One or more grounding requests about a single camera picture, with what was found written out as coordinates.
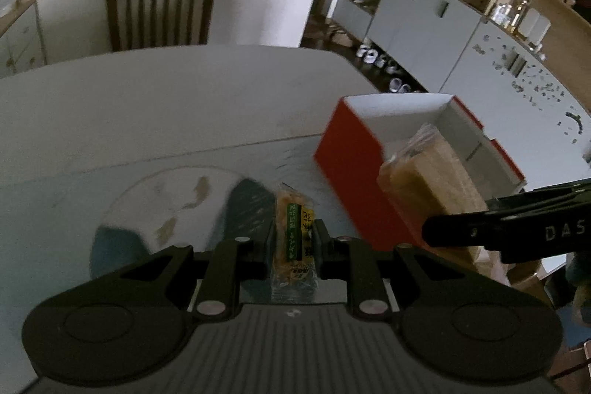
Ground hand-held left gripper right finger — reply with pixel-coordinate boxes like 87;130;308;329
311;219;490;322

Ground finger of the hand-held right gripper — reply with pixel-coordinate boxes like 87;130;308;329
485;179;591;215
422;209;591;263

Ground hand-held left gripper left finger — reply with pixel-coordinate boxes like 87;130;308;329
95;221;276;323

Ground green snack packet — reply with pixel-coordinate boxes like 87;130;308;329
270;184;321;305

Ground bagged sliced bread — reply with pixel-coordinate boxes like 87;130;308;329
376;124;497;265

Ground red cardboard box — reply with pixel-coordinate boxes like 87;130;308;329
314;94;527;265

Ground white storage containers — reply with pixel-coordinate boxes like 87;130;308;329
517;8;550;44

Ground glass jar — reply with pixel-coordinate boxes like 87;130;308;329
510;0;529;30

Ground pair of brown sandals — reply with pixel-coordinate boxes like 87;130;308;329
328;25;352;45

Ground wooden side cabinet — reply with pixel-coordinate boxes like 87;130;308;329
0;0;49;78

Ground white wall cabinet unit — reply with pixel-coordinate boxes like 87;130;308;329
330;0;591;192

